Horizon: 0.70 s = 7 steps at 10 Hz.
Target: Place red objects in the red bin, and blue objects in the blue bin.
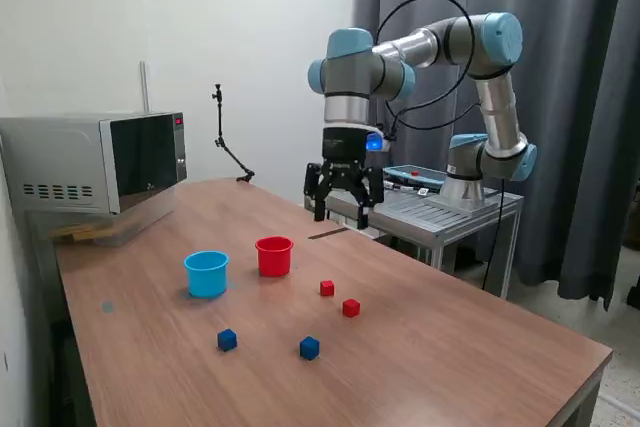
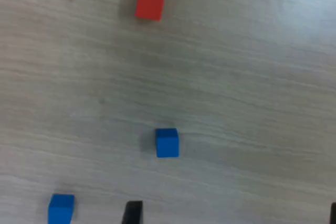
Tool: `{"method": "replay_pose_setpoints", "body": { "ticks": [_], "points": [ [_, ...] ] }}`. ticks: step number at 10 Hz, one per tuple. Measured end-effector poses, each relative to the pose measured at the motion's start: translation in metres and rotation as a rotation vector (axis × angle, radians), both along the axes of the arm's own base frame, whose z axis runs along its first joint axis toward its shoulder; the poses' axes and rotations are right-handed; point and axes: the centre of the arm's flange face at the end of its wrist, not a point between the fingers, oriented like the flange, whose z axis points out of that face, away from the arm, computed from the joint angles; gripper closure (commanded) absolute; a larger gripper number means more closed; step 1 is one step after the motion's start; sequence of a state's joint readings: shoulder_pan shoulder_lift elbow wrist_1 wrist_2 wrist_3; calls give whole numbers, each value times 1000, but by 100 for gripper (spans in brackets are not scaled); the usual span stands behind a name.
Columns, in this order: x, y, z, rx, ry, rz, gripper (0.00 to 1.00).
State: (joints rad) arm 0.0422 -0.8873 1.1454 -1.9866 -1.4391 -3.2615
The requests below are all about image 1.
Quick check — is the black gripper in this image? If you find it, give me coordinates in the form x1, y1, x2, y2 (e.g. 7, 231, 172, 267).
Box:
304, 126, 386, 231

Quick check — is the blue cube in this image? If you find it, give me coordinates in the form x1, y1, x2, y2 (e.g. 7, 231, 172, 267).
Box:
216, 328, 239, 352
299, 335, 321, 362

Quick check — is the red plastic bin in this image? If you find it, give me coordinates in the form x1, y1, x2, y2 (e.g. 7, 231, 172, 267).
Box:
254, 235, 295, 279

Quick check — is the blue plastic bin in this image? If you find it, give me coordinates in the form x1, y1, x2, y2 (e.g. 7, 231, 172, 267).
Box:
183, 249, 231, 301

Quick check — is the dark thin flat strip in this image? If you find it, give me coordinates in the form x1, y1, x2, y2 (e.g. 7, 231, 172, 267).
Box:
307, 227, 348, 241

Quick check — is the robot teach pendant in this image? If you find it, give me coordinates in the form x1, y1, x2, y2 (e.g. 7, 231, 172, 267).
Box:
382, 163, 447, 188

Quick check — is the grey curtain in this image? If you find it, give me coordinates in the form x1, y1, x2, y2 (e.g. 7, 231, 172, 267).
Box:
348, 0, 640, 313

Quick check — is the silver microwave oven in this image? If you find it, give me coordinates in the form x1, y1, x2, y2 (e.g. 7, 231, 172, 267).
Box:
0, 111, 189, 217

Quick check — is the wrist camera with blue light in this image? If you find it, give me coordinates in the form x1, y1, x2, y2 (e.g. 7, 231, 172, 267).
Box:
365, 130, 392, 154

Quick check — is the black stand power cable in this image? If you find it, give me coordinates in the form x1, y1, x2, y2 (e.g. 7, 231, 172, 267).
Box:
482, 179, 507, 292

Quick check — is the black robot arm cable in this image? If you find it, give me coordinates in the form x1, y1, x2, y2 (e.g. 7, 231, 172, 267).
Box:
374, 0, 484, 143

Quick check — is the white wall pole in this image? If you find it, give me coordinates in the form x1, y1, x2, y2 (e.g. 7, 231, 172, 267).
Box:
139, 60, 151, 116

